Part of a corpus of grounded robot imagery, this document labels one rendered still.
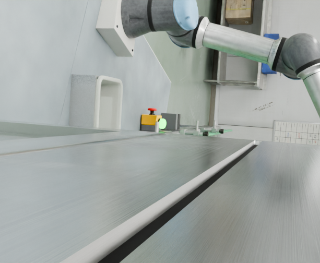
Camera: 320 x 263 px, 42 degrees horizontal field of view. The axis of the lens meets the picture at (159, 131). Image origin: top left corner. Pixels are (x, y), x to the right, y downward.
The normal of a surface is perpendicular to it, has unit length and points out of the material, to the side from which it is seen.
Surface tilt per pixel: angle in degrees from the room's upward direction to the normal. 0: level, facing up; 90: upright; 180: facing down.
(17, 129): 90
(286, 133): 90
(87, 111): 90
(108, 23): 90
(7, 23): 0
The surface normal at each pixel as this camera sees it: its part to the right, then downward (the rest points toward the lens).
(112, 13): -0.26, -0.30
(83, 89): -0.30, 0.03
